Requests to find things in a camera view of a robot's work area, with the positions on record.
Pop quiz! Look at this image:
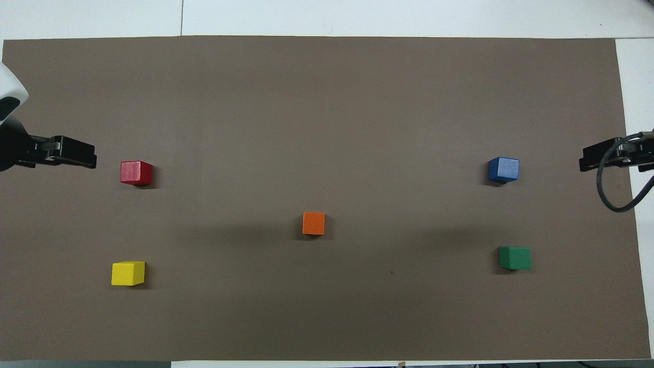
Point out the blue wooden block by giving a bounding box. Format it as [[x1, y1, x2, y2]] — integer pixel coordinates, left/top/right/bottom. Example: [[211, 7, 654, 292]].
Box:
[[488, 157, 520, 183]]

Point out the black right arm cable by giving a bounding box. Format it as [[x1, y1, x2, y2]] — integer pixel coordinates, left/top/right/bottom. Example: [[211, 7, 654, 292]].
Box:
[[596, 131, 654, 213]]

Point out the green wooden block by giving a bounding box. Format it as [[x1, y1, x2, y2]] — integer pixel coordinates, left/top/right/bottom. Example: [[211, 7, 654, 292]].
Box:
[[499, 246, 532, 270]]

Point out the orange wooden block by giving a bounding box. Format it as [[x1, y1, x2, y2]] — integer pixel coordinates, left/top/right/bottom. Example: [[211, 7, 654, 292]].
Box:
[[302, 212, 326, 236]]

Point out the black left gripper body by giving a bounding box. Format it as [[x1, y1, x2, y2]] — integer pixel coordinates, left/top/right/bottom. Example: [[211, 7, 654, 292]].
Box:
[[0, 117, 37, 172]]

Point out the brown table mat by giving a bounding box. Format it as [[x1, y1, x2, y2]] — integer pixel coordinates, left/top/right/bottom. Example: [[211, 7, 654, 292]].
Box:
[[0, 35, 652, 361]]

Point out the red wooden block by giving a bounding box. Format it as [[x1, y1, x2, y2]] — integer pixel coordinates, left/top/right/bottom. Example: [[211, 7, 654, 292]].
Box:
[[120, 160, 153, 186]]

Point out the yellow wooden block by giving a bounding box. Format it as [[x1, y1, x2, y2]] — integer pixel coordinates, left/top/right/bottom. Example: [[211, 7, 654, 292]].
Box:
[[111, 261, 146, 287]]

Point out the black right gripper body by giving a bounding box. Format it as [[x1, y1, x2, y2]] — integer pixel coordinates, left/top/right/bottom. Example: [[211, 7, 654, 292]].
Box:
[[624, 130, 654, 172]]

